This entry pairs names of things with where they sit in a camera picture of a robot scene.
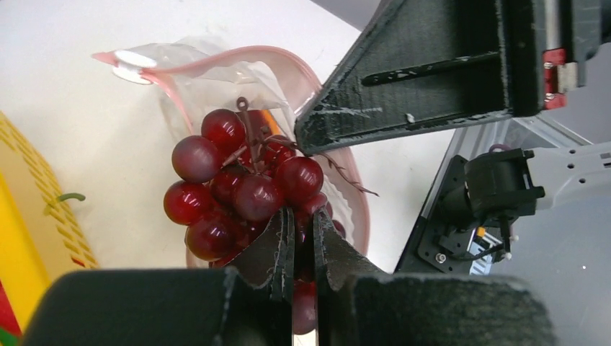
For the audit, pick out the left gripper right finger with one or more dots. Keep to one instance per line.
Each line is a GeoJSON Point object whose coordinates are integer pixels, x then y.
{"type": "Point", "coordinates": [360, 304]}

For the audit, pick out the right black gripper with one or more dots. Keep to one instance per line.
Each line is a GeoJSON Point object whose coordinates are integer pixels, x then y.
{"type": "Point", "coordinates": [574, 31]}

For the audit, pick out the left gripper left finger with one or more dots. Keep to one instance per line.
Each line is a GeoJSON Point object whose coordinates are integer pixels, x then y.
{"type": "Point", "coordinates": [246, 302]}

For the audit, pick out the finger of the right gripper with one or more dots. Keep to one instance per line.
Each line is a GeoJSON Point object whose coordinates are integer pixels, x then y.
{"type": "Point", "coordinates": [426, 66]}

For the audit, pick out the purple grapes toy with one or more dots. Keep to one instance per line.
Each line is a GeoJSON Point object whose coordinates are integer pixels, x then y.
{"type": "Point", "coordinates": [233, 176]}

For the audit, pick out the clear pink-dotted zip bag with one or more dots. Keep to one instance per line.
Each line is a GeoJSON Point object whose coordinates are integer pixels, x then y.
{"type": "Point", "coordinates": [197, 75]}

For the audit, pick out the yellow plastic basket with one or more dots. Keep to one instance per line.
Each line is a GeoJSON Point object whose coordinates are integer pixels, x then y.
{"type": "Point", "coordinates": [40, 237]}

